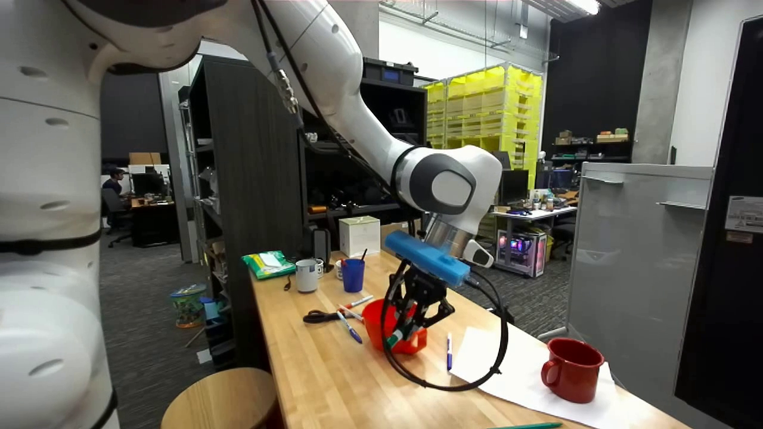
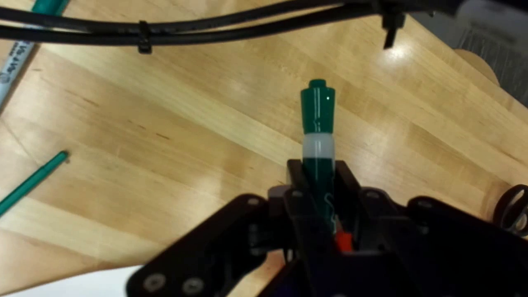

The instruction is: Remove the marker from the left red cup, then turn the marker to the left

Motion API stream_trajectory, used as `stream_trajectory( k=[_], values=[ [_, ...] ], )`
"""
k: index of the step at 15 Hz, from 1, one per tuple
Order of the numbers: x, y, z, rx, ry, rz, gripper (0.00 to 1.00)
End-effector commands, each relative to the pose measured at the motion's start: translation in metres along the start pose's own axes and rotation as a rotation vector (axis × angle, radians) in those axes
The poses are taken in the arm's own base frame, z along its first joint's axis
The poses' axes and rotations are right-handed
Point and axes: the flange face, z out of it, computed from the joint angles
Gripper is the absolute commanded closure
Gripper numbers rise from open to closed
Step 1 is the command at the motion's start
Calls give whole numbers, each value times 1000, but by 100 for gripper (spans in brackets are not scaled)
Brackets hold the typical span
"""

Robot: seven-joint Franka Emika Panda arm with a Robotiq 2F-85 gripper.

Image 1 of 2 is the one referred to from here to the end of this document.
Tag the black office chair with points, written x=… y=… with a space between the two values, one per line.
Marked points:
x=115 y=210

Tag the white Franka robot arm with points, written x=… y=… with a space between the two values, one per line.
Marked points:
x=318 y=62

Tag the white grey mug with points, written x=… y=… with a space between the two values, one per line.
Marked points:
x=308 y=275

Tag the dark office desk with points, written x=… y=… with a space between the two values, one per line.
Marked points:
x=153 y=217

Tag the bright red plastic cup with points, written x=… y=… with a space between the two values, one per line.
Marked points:
x=372 y=320

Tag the blue cup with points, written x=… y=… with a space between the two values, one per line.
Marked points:
x=353 y=275

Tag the yellow storage rack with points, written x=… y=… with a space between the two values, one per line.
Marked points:
x=509 y=103

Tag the dark red mug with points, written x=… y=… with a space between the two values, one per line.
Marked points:
x=574 y=372

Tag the green capped marker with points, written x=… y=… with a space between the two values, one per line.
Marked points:
x=395 y=342

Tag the black door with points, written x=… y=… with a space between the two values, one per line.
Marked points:
x=723 y=317

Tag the white door sign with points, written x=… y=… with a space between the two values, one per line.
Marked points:
x=744 y=215

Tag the cluttered work desk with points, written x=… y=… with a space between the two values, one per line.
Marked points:
x=539 y=215

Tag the marker standing in cup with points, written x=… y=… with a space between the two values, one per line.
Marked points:
x=364 y=254

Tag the red marker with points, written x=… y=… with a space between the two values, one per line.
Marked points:
x=353 y=316
x=358 y=302

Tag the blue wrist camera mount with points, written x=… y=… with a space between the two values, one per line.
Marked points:
x=431 y=257

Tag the green toy box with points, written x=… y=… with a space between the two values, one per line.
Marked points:
x=190 y=306

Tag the white box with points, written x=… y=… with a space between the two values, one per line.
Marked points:
x=361 y=233

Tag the blue white marker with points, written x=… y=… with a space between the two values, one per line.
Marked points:
x=448 y=354

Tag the black computer monitor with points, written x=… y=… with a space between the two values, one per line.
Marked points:
x=516 y=187

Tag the green wipes packet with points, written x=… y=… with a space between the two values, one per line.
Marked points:
x=271 y=263

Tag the white paper sheet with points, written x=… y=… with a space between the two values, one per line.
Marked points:
x=539 y=381

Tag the black scissors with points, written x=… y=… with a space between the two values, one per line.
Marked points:
x=321 y=316

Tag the black shelving unit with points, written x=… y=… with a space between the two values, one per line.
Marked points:
x=254 y=199

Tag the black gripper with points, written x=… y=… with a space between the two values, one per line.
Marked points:
x=420 y=297

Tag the grey metal cabinet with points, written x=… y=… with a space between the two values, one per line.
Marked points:
x=634 y=270

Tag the round wooden stool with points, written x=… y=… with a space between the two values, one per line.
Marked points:
x=223 y=400

